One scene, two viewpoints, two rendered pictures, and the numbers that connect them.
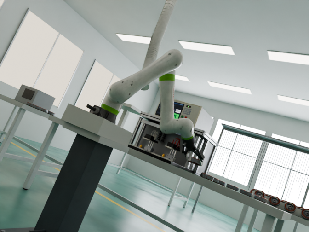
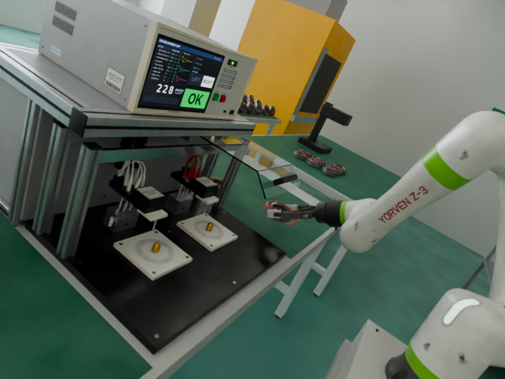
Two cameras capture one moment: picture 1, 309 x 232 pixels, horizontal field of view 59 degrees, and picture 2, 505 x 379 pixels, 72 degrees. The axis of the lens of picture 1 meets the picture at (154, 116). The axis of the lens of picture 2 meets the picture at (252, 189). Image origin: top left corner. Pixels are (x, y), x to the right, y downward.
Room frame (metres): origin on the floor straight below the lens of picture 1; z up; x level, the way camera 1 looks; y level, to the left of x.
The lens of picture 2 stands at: (2.39, 0.81, 1.36)
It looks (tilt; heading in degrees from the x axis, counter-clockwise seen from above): 21 degrees down; 260
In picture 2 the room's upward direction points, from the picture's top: 24 degrees clockwise
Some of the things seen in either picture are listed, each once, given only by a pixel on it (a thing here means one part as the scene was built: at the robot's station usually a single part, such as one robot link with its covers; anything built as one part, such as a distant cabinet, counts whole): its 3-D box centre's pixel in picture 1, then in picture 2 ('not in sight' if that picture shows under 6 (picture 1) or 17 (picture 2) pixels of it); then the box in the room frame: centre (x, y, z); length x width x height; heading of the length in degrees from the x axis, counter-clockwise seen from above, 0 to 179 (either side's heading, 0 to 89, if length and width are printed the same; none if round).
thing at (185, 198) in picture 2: (170, 158); (179, 202); (2.40, -0.27, 0.80); 0.07 x 0.05 x 0.06; 57
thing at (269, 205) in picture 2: (194, 161); (278, 211); (2.03, -0.41, 0.84); 0.11 x 0.11 x 0.04
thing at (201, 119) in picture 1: (184, 117); (155, 56); (2.61, -0.28, 1.22); 0.44 x 0.39 x 0.20; 57
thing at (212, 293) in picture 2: (151, 154); (178, 242); (2.36, -0.10, 0.76); 0.64 x 0.47 x 0.02; 57
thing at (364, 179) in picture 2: not in sight; (320, 196); (1.21, -2.19, 0.38); 1.85 x 1.10 x 0.75; 57
